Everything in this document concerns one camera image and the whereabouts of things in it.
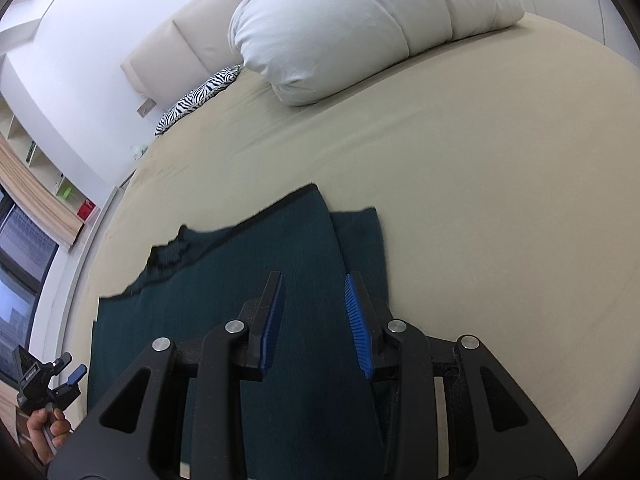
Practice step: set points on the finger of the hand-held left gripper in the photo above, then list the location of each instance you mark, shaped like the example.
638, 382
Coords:
75, 376
61, 362

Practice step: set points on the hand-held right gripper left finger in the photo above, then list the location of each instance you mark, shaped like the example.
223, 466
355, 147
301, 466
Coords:
272, 325

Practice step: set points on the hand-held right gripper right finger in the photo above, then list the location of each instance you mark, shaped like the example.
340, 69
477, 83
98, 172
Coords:
357, 330

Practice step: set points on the dark green sweater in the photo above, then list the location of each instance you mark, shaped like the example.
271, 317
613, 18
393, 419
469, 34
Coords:
290, 240

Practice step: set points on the person's left hand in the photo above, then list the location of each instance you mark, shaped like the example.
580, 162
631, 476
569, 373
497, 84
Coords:
42, 435

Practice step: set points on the dark framed window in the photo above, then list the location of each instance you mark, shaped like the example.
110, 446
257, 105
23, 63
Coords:
20, 270

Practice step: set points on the white window ledge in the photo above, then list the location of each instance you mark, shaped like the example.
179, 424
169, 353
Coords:
85, 250

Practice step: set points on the red box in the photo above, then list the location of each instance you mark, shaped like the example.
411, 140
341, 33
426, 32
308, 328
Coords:
86, 210

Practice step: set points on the beige curtain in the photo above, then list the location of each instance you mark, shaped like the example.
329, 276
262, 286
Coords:
40, 195

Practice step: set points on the green plastic item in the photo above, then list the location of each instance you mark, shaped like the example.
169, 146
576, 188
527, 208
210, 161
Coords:
64, 192

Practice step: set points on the bed with beige sheet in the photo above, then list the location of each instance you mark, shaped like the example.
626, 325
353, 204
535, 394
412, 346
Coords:
475, 185

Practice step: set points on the zebra striped pillow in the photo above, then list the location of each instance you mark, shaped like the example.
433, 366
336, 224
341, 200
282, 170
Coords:
200, 95

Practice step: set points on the beige padded headboard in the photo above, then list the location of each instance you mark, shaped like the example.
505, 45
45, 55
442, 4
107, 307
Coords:
185, 45

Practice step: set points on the white folded duvet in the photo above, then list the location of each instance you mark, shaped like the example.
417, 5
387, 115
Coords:
360, 15

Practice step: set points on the white wardrobe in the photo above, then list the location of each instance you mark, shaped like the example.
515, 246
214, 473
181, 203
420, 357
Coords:
575, 5

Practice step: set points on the white wall shelf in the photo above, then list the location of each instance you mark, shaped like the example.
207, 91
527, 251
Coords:
40, 165

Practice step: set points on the grey wall switch panel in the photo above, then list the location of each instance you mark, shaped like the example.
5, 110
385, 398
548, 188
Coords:
146, 109

